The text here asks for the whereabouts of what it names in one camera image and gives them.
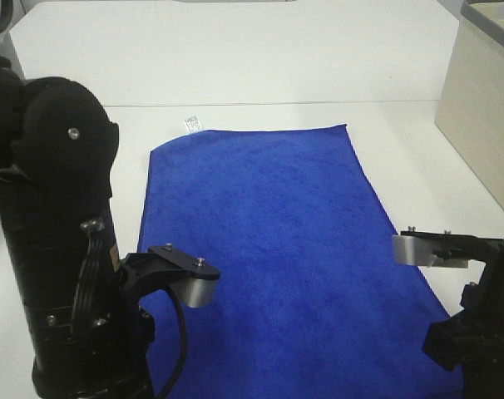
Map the black left camera cable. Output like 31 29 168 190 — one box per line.
154 286 190 399

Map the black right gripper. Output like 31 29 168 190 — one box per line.
422 310 485 370

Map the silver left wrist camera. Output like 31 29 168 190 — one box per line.
121 245 221 308

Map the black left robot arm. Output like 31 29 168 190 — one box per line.
0 57 153 398

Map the blue microfibre towel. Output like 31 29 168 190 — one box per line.
138 125 462 398

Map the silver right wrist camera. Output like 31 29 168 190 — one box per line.
391 225 502 269

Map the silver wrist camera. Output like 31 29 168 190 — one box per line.
391 225 502 269
121 245 221 308

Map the beige fabric storage box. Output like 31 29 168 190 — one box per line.
435 1 504 211

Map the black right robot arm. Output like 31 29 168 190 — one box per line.
422 239 504 398

